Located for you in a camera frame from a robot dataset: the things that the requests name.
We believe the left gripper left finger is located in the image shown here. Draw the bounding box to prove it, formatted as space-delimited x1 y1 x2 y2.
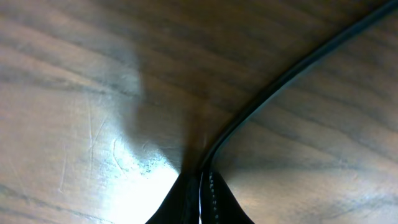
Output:
146 174 200 224

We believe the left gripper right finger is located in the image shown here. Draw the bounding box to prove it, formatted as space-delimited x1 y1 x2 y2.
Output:
200 170 254 224

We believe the black usb cable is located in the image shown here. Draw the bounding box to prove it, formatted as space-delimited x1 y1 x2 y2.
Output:
198 0 398 175

